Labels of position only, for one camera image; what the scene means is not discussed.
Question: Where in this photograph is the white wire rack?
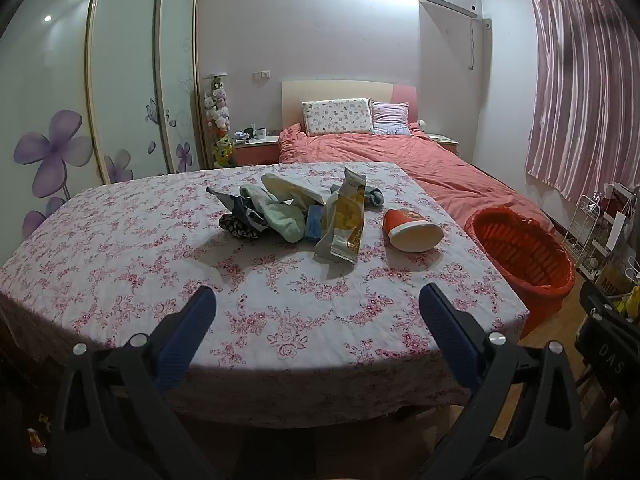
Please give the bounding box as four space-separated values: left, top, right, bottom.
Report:
560 194 601 268

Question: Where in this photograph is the pink floral tablecloth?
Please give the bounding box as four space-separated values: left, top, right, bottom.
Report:
0 161 531 428

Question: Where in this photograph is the yellow bottle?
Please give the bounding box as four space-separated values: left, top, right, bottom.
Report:
620 285 640 318

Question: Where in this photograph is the striped pink pillow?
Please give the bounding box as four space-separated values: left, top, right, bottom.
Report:
369 100 411 136

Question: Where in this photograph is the cream and pink headboard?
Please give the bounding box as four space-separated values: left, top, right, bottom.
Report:
281 80 418 131

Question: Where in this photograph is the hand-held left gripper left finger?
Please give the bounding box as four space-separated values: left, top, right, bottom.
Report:
50 285 236 480

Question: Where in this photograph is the pink nightstand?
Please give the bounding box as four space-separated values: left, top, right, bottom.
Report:
234 135 281 167

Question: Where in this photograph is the bed with orange cover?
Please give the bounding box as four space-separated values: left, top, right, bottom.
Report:
277 122 556 241

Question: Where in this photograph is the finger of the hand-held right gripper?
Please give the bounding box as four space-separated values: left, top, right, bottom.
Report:
579 282 626 322

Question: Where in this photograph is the small blue packet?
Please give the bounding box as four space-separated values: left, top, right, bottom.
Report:
304 204 326 241

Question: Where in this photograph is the red plastic basket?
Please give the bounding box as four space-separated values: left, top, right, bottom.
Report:
464 207 576 341

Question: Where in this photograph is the flower print sliding wardrobe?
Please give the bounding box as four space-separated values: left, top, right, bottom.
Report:
0 0 208 256

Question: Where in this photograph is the mint green sock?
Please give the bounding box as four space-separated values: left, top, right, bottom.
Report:
239 185 307 244

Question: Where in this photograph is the white air conditioner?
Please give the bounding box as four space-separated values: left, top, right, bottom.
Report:
422 0 478 17

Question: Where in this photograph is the hanging column of plush toys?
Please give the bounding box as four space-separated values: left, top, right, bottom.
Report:
204 75 236 168

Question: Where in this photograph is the light wooden nightstand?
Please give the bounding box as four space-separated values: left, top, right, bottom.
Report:
425 132 460 157

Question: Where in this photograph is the white shelf unit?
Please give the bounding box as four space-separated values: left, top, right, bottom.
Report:
575 182 640 281

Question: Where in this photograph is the red and white paper cup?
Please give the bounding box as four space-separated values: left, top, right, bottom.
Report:
382 208 445 252

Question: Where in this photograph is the white sock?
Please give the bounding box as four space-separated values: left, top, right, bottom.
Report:
261 172 332 209

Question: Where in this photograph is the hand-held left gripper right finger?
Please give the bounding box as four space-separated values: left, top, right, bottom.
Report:
419 282 586 480

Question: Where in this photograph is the yellow snack bag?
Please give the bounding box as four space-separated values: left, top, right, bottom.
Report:
314 166 368 266

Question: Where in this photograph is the grey blue sock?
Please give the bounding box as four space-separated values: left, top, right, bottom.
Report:
330 183 385 209

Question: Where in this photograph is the pink striped curtain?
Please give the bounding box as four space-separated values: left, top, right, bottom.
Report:
525 0 640 206

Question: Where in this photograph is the floral white pillow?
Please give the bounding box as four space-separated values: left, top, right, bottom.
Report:
301 98 375 137

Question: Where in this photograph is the light blue tube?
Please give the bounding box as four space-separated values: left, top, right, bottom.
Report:
206 186 251 221

